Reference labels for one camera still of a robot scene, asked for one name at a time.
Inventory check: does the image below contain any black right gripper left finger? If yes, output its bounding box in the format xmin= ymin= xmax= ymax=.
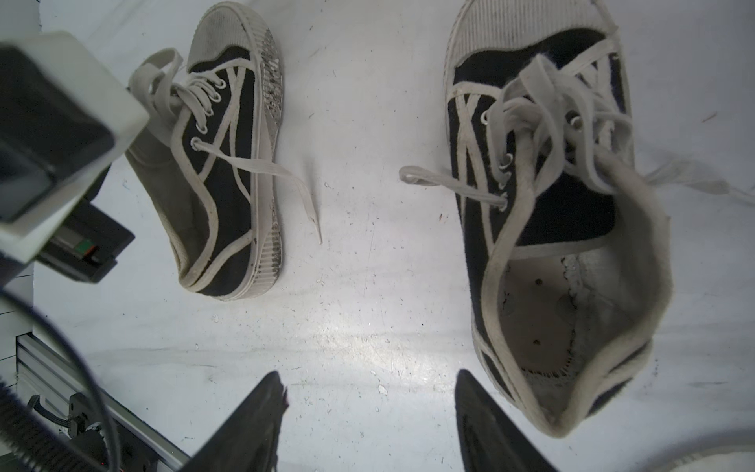
xmin=181 ymin=371 xmax=289 ymax=472

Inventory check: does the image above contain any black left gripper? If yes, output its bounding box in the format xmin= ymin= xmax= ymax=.
xmin=35 ymin=165 xmax=135 ymax=283

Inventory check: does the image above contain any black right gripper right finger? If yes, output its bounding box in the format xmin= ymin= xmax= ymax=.
xmin=454 ymin=370 xmax=556 ymax=472

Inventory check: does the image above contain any black white sneaker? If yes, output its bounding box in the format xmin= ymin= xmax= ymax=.
xmin=126 ymin=1 xmax=319 ymax=301
xmin=399 ymin=1 xmax=754 ymax=438

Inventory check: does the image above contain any white insole right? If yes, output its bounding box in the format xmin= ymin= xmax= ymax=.
xmin=645 ymin=430 xmax=754 ymax=472

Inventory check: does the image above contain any aluminium mounting rail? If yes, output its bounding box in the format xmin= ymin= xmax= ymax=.
xmin=15 ymin=334 xmax=189 ymax=471

